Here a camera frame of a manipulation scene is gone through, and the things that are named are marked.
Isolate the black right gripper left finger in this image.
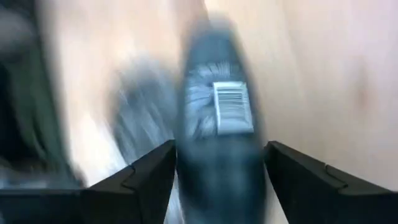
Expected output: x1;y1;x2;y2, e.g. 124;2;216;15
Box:
83;139;177;224

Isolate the dark oval toiletry container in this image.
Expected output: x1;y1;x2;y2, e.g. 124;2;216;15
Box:
174;18;269;224

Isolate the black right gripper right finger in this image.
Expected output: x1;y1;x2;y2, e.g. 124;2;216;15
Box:
264;140;398;224

